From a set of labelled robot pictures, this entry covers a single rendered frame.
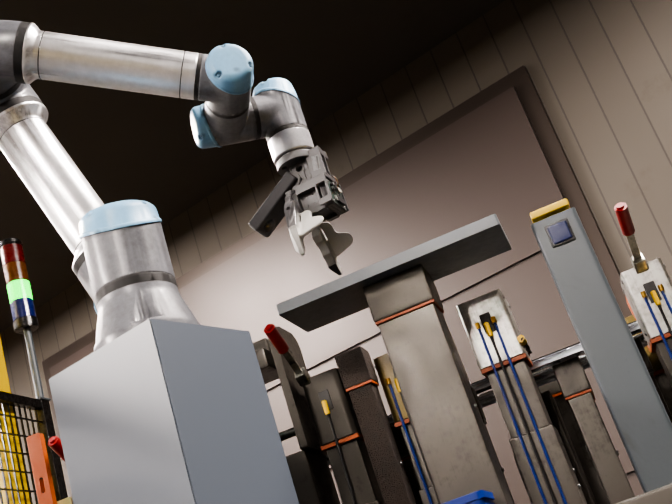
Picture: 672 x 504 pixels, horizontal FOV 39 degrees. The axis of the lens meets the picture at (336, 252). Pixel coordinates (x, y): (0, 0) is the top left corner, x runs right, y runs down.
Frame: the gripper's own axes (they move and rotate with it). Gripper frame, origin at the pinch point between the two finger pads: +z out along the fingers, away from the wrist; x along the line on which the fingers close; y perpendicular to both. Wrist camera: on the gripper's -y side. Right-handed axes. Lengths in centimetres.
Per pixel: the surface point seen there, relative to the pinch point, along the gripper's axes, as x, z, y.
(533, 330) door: 230, -30, -4
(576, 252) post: -0.6, 15.2, 39.2
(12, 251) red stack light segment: 80, -80, -121
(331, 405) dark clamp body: 6.7, 20.5, -7.7
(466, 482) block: -3.6, 40.9, 12.5
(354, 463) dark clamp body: 7.9, 30.6, -7.3
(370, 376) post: 8.2, 18.1, -0.1
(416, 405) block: -3.9, 28.0, 9.3
